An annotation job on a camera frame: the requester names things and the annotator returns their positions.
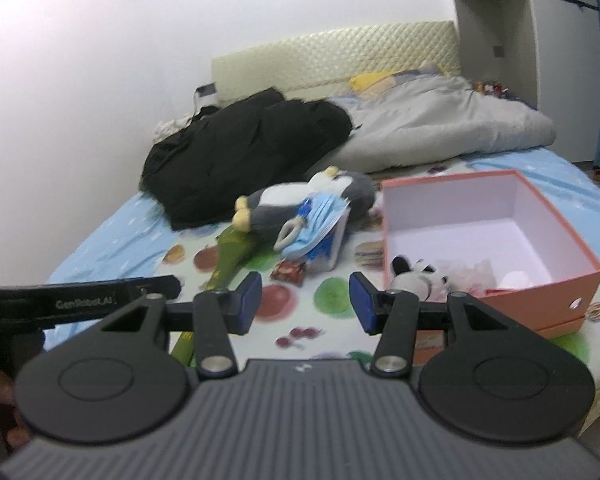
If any white fluffy ring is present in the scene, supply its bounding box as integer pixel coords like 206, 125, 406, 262
273, 216, 309, 252

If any person's left hand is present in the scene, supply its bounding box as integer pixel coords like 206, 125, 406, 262
0, 361, 31, 451

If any small panda plush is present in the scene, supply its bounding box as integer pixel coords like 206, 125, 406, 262
389, 256, 458, 302

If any red snack packet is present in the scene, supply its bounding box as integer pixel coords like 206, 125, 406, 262
270, 259, 306, 286

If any fruit print play mat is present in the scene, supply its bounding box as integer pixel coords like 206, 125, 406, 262
54, 159, 600, 421

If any light blue bed sheet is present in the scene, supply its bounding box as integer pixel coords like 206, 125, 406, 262
48, 148, 600, 284

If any grey white penguin plush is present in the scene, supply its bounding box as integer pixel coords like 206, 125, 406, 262
232, 166, 376, 242

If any blue surgical face mask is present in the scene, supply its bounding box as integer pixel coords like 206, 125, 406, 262
280, 192, 349, 259

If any black jacket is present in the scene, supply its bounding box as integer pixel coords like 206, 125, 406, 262
140, 88, 353, 231

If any grey duvet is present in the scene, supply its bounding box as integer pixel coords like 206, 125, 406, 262
321, 75, 557, 174

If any yellow pillow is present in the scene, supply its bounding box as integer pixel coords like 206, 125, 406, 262
349, 72, 396, 93

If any cream padded headboard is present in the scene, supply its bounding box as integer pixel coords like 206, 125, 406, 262
211, 21, 462, 105

